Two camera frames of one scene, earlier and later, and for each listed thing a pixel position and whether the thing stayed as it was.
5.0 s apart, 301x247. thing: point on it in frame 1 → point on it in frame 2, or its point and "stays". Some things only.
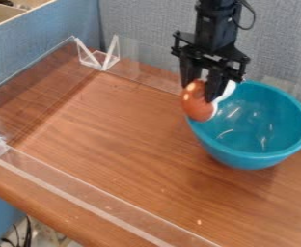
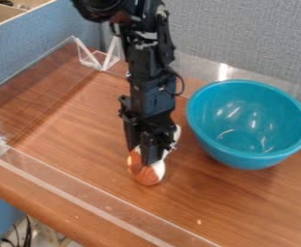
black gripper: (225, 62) → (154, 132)
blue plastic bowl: (261, 125) stays
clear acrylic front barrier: (138, 220) stays
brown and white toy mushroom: (197, 101) → (151, 174)
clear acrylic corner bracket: (99, 60) stays
